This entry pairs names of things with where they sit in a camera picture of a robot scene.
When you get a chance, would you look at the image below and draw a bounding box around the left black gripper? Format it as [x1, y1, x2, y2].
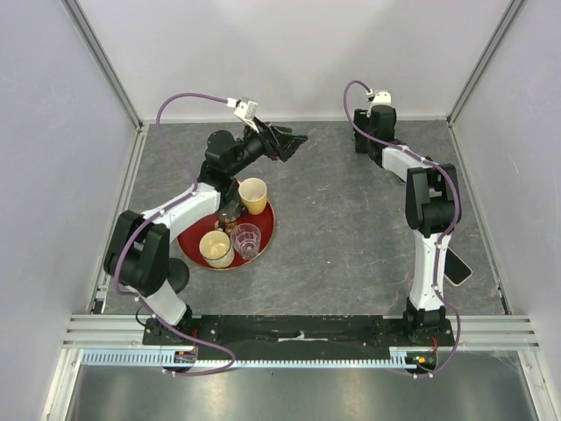
[228, 118, 308, 177]

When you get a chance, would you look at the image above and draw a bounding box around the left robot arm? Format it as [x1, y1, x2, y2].
[103, 120, 308, 345]

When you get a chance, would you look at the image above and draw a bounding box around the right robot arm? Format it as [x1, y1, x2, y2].
[352, 104, 461, 346]

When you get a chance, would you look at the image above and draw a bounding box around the yellow mug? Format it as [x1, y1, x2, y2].
[238, 178, 267, 215]

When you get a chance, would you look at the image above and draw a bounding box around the clear drinking glass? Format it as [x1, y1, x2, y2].
[231, 223, 261, 260]

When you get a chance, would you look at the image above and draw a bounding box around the cream cup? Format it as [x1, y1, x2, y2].
[199, 230, 235, 269]

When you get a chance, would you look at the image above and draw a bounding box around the red round tray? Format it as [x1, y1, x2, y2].
[176, 201, 275, 271]

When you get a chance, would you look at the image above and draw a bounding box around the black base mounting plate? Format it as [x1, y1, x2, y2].
[142, 313, 457, 361]

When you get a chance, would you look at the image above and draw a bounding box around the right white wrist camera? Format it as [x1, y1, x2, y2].
[366, 89, 392, 106]

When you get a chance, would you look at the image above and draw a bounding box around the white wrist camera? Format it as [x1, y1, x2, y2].
[366, 89, 392, 106]
[226, 97, 259, 132]

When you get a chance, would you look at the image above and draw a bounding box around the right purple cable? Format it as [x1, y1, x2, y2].
[342, 79, 460, 380]

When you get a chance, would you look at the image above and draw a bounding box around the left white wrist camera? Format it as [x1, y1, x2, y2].
[226, 97, 259, 132]

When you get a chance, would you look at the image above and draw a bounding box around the light blue cable duct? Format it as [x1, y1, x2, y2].
[82, 349, 419, 369]

